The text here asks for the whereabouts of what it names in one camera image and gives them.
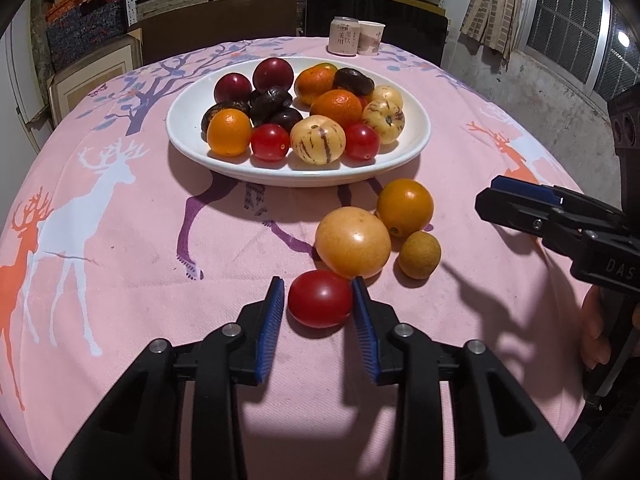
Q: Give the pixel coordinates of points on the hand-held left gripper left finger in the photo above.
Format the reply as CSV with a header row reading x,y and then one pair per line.
x,y
270,330

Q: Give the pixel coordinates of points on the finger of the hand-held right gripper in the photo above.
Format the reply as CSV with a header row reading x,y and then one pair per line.
x,y
515,212
525,189

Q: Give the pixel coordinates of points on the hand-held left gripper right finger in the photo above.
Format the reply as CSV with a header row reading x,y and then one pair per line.
x,y
365,330

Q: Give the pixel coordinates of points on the red tomato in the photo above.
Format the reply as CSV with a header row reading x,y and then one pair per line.
x,y
270,142
361,141
320,298

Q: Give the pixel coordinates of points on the white plate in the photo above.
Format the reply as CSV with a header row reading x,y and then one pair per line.
x,y
190,130

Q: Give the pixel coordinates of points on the person's right hand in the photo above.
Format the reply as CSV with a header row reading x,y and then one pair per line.
x,y
595,330

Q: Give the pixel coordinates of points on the large yellow orange fruit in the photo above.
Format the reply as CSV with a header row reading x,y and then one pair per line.
x,y
352,242

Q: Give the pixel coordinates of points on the small brown round fruit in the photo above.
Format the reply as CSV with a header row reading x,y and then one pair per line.
x,y
419,255

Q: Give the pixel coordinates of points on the striped yellow pepino melon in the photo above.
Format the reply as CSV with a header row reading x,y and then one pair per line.
x,y
382,117
316,139

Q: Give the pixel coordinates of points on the pink deer print tablecloth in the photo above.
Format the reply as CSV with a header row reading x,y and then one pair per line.
x,y
125,240

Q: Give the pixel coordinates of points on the window grille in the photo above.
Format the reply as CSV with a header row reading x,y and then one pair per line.
x,y
570,20

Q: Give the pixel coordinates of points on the beige patterned curtain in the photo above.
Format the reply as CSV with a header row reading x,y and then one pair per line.
x,y
495,5

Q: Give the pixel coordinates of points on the black chair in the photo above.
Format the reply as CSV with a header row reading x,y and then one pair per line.
x,y
400,30

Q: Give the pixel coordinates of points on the paper cup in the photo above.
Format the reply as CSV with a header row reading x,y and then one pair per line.
x,y
371,37

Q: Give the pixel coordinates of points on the dark red plum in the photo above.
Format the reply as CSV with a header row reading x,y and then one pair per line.
x,y
232,87
272,74

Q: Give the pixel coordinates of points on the brown wooden chair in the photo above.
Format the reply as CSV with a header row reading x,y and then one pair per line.
x,y
215,25

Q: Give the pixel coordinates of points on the beige framed panel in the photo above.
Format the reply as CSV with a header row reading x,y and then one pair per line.
x,y
90,77

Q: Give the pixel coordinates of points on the stack of patterned boxes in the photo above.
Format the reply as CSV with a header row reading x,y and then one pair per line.
x,y
85,30

